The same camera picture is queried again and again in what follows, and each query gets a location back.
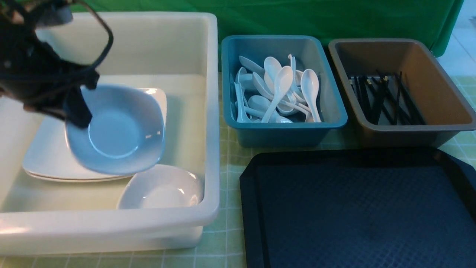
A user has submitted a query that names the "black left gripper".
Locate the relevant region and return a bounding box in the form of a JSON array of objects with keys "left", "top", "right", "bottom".
[{"left": 1, "top": 15, "right": 100, "bottom": 129}]

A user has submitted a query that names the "large white square plate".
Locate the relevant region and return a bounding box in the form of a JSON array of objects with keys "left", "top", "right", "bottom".
[{"left": 21, "top": 87, "right": 167, "bottom": 181}]

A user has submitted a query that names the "white bowl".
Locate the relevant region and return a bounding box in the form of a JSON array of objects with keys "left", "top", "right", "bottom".
[
  {"left": 117, "top": 164, "right": 204, "bottom": 209},
  {"left": 65, "top": 83, "right": 167, "bottom": 175}
]

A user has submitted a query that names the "white ceramic soup spoon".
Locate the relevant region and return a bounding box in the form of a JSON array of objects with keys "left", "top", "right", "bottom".
[{"left": 261, "top": 66, "right": 294, "bottom": 123}]

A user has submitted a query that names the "black chopstick pair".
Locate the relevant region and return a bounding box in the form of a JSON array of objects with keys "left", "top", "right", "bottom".
[{"left": 394, "top": 71, "right": 405, "bottom": 125}]

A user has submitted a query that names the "white square plate in tub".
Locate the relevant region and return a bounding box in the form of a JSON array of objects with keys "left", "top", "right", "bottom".
[{"left": 22, "top": 164, "right": 135, "bottom": 183}]

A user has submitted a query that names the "large white plastic tub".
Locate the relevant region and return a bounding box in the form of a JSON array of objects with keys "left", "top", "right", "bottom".
[{"left": 1, "top": 12, "right": 220, "bottom": 255}]

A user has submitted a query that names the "white bowl in tub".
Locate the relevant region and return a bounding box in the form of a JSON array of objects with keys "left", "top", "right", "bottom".
[{"left": 117, "top": 164, "right": 204, "bottom": 209}]

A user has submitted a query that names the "white spoon left in bin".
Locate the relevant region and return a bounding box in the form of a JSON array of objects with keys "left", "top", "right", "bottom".
[{"left": 234, "top": 83, "right": 251, "bottom": 123}]

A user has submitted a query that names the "white spoon in bin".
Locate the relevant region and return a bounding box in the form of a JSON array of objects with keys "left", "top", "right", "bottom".
[
  {"left": 234, "top": 83, "right": 251, "bottom": 123},
  {"left": 300, "top": 68, "right": 322, "bottom": 122},
  {"left": 264, "top": 56, "right": 282, "bottom": 95}
]

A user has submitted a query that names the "green checked tablecloth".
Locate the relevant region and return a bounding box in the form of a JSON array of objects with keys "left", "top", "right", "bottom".
[{"left": 0, "top": 74, "right": 476, "bottom": 268}]

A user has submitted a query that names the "white spoon centre in bin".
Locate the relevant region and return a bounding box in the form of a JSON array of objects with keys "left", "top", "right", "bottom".
[{"left": 264, "top": 56, "right": 282, "bottom": 95}]

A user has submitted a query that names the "white spoon right in bin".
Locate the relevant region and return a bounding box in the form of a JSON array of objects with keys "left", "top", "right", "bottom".
[{"left": 300, "top": 68, "right": 322, "bottom": 122}]

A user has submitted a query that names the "teal plastic bin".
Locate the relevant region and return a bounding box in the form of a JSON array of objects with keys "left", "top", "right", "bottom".
[{"left": 221, "top": 35, "right": 347, "bottom": 148}]

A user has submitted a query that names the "black chopsticks bundle in bin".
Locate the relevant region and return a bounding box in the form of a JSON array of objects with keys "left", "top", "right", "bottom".
[{"left": 347, "top": 71, "right": 427, "bottom": 126}]

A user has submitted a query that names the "brown plastic bin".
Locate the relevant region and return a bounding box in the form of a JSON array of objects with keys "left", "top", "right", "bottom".
[{"left": 328, "top": 38, "right": 475, "bottom": 147}]

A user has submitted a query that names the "black serving tray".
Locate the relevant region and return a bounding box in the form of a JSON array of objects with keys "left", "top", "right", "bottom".
[{"left": 239, "top": 147, "right": 476, "bottom": 268}]

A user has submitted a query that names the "green backdrop cloth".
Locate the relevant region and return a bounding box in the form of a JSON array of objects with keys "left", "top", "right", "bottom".
[{"left": 88, "top": 0, "right": 463, "bottom": 57}]

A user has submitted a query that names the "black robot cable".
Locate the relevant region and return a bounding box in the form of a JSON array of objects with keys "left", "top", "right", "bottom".
[{"left": 0, "top": 0, "right": 114, "bottom": 75}]

